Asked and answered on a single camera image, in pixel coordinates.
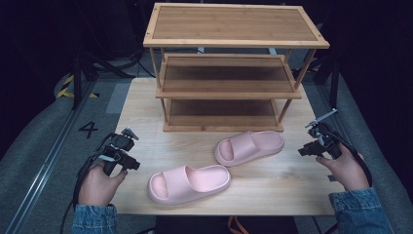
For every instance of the person's right hand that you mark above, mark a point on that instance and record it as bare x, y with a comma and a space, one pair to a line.
345, 170

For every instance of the pink slipper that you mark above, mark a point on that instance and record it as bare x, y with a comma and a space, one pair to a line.
188, 183
248, 148

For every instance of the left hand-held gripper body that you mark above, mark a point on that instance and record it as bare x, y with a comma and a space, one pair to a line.
118, 144

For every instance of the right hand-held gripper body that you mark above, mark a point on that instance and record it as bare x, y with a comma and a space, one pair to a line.
324, 143

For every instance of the black metal stand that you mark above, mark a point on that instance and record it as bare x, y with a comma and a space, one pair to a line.
333, 84
77, 81

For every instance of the metal floor rail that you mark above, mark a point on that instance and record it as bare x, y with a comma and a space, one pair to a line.
42, 175

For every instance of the person's left hand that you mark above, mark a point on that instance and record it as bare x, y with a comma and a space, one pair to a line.
97, 185

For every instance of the wooden shoe rack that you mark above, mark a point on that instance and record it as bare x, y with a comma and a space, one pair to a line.
227, 26

